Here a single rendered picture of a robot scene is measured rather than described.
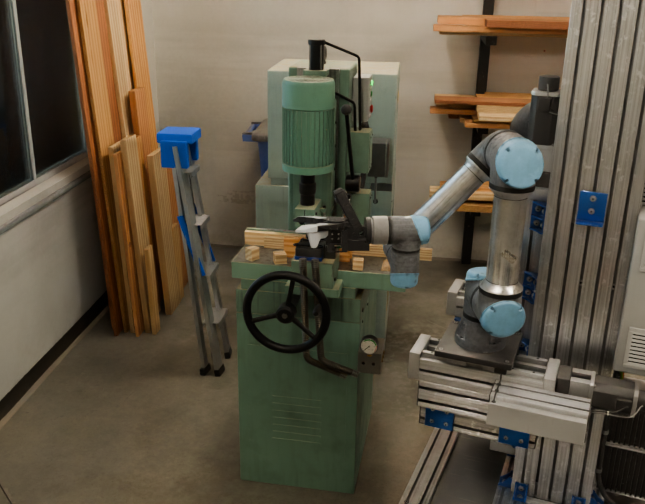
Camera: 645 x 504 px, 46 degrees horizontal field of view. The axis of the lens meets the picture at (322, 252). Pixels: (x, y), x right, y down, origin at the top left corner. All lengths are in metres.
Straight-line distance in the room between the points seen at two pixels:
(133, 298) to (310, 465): 1.55
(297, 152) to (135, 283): 1.76
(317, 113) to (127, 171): 1.60
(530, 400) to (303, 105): 1.15
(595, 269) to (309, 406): 1.13
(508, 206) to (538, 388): 0.58
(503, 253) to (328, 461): 1.23
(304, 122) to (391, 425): 1.47
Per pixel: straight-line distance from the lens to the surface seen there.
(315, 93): 2.52
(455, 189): 2.11
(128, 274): 4.04
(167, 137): 3.43
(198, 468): 3.16
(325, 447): 2.91
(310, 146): 2.55
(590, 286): 2.37
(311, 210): 2.64
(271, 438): 2.94
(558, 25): 4.44
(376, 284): 2.57
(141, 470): 3.19
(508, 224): 2.02
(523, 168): 1.96
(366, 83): 2.84
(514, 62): 4.97
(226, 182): 5.24
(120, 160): 3.91
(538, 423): 2.22
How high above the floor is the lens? 1.87
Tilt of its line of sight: 21 degrees down
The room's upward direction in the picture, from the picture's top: 1 degrees clockwise
